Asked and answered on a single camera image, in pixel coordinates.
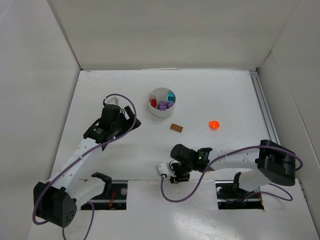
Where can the teal lego brick pair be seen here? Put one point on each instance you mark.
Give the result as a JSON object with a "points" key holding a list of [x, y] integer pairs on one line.
{"points": [[171, 97]]}

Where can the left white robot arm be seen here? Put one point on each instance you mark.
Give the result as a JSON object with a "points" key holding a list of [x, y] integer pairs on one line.
{"points": [[57, 200]]}

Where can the white round divided container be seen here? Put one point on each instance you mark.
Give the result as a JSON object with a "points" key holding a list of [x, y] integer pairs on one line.
{"points": [[160, 94]]}

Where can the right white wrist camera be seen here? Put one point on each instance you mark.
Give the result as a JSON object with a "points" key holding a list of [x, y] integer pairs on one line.
{"points": [[164, 170]]}

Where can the orange round lego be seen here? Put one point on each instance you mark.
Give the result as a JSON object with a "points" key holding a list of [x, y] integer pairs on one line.
{"points": [[215, 125]]}

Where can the tan lego plate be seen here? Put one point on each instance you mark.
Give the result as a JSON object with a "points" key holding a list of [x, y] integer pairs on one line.
{"points": [[176, 128]]}

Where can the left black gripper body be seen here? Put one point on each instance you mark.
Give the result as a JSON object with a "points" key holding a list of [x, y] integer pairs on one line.
{"points": [[127, 120]]}

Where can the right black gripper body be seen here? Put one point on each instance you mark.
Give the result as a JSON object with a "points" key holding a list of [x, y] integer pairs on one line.
{"points": [[180, 173]]}

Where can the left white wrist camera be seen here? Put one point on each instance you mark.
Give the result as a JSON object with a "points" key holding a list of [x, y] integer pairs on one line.
{"points": [[113, 100]]}

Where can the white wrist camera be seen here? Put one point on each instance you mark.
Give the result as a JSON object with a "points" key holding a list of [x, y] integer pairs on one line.
{"points": [[164, 170], [113, 100]]}

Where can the red lego brick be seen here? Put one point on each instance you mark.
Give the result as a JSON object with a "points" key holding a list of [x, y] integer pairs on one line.
{"points": [[153, 103]]}

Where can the aluminium rail right side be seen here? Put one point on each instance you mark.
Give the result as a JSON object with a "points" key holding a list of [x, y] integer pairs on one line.
{"points": [[264, 108]]}

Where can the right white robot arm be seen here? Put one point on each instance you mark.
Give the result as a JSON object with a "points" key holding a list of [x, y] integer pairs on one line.
{"points": [[259, 165]]}

